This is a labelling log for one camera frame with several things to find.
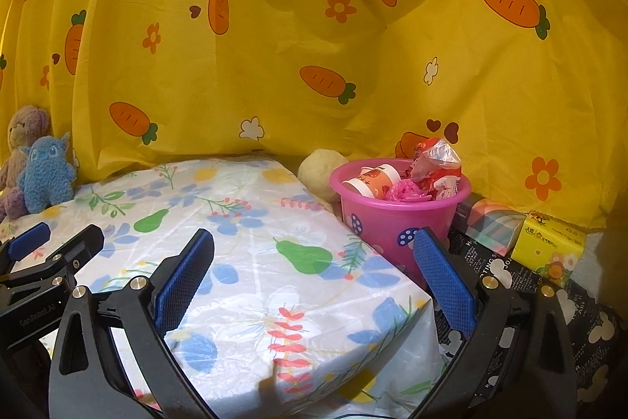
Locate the pastel striped box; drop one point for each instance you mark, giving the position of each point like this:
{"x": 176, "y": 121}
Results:
{"x": 493, "y": 222}

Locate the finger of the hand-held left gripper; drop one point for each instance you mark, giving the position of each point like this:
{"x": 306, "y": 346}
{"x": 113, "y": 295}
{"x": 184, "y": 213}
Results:
{"x": 29, "y": 240}
{"x": 78, "y": 247}

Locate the brown teddy bear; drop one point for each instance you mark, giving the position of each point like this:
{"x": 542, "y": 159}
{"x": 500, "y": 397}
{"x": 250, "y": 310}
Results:
{"x": 27, "y": 124}

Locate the pink plastic bag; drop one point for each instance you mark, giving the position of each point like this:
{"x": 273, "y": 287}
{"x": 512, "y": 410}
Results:
{"x": 405, "y": 192}

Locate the red snack wrapper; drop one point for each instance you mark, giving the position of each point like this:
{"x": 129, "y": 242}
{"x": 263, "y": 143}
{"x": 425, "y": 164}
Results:
{"x": 436, "y": 156}

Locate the pink plastic bucket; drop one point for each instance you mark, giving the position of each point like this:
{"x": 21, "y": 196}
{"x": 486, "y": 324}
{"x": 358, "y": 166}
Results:
{"x": 382, "y": 222}

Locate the yellow carrot print curtain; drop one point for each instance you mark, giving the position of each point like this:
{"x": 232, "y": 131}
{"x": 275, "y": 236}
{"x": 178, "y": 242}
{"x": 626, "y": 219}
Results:
{"x": 294, "y": 31}

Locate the yellow tissue pack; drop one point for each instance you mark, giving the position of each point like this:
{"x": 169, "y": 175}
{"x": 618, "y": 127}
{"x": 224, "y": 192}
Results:
{"x": 549, "y": 242}

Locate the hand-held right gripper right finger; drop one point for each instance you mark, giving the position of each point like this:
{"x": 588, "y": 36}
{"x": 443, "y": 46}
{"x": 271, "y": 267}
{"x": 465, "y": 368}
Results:
{"x": 441, "y": 281}

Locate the black printed packet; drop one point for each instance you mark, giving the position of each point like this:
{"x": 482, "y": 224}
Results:
{"x": 584, "y": 330}

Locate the blue plush toy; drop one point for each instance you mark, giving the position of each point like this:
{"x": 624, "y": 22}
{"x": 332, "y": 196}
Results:
{"x": 46, "y": 178}

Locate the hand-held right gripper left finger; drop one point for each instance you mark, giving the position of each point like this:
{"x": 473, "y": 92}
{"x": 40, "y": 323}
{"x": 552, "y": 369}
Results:
{"x": 181, "y": 281}

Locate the cream plush ball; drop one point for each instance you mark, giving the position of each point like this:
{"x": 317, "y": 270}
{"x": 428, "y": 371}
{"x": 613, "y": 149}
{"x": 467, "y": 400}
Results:
{"x": 316, "y": 173}

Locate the white paper cup orange print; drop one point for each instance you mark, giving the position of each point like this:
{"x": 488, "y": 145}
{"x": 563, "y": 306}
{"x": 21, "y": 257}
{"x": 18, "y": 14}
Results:
{"x": 375, "y": 178}

